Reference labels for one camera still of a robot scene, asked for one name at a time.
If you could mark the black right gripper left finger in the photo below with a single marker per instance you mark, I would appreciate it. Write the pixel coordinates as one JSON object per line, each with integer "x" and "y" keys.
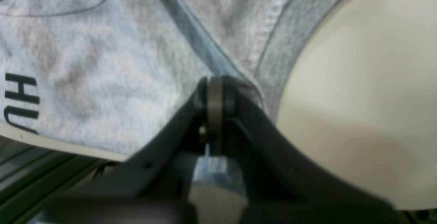
{"x": 152, "y": 186}

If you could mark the grey T-shirt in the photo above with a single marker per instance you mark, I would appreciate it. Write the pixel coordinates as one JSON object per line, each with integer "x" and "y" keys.
{"x": 108, "y": 75}

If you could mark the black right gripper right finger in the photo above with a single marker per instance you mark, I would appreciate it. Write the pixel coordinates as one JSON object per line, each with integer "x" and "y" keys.
{"x": 282, "y": 185}

